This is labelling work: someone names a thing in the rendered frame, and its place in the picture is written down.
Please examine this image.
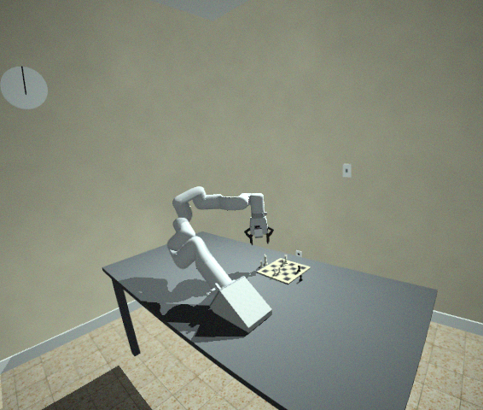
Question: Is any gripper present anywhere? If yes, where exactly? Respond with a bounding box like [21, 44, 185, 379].
[244, 217, 274, 245]

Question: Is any chessboard with chess pieces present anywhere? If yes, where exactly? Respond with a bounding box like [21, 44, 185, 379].
[258, 259, 310, 284]

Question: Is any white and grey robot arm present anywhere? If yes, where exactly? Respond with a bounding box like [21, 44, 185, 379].
[167, 187, 267, 297]

